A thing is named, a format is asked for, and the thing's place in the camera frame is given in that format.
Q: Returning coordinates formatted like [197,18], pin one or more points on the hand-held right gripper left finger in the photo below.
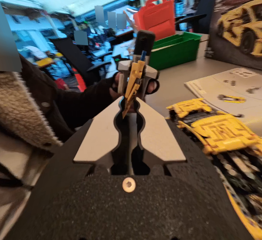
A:
[98,139]

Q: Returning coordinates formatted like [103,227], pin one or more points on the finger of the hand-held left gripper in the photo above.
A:
[151,73]
[123,65]

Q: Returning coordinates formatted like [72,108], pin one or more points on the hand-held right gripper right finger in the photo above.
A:
[161,139]

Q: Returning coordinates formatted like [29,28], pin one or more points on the blue brick pin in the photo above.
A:
[143,55]

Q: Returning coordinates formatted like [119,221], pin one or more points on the yellow brick door panel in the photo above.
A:
[134,76]

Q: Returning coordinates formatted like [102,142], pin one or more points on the yellow brick car model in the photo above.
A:
[221,127]

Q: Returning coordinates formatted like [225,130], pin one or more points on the person's left forearm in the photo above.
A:
[81,103]

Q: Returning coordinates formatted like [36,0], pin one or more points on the grey desk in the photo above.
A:
[174,80]

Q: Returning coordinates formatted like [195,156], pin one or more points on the person's left hand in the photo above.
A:
[115,86]

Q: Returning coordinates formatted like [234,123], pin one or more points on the wooden document stand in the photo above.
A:
[131,22]

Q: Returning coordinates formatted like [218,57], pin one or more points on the red plastic carry case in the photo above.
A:
[157,19]

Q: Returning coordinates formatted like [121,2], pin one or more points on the green storage bin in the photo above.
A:
[176,52]

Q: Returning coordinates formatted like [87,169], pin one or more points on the orange striped traffic cone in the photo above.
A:
[79,80]

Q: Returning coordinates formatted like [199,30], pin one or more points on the black office chair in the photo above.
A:
[77,58]

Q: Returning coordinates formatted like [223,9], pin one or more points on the open instruction booklet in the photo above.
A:
[225,84]

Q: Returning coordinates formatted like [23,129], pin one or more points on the dark toy car set box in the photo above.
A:
[235,45]

